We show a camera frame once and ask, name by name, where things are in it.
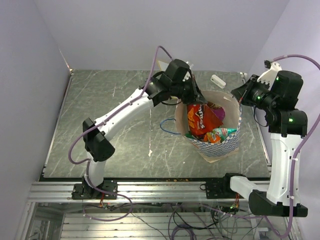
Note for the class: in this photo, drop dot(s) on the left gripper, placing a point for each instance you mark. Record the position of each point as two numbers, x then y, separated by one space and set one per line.
197 95

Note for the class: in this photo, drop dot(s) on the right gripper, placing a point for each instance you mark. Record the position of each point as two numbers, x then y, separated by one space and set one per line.
242 94

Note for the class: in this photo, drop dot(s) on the blue checkered paper bag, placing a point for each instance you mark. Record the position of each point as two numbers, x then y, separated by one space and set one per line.
233 119

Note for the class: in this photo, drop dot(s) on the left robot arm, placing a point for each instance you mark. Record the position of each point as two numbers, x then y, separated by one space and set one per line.
97 134

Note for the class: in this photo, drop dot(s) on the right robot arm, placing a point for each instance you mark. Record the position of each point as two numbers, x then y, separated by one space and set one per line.
277 95

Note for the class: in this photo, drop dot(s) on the purple candy bag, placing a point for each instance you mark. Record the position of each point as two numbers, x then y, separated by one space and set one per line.
217 110

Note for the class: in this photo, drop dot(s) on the teal Fox's candy bag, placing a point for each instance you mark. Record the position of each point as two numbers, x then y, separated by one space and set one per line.
222 133

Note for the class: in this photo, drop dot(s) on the white eraser block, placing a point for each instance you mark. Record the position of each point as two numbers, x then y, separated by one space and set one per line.
218 81

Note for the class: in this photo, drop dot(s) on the green snack packet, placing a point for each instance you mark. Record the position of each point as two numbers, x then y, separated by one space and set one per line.
190 135

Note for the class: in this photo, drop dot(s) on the orange snack packet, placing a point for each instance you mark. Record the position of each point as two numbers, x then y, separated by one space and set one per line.
212 137

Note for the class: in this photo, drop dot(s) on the small yellow-framed whiteboard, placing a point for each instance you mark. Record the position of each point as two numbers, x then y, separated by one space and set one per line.
162 65

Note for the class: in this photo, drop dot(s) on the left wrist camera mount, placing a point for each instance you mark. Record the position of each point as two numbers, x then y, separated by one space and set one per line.
188 75

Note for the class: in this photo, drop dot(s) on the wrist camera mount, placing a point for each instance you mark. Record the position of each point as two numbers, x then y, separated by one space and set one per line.
271 71
188 75

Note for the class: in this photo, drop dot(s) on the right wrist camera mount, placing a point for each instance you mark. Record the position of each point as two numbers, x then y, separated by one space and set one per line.
271 71

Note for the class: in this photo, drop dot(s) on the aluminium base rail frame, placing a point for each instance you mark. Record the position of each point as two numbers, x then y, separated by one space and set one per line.
145 209

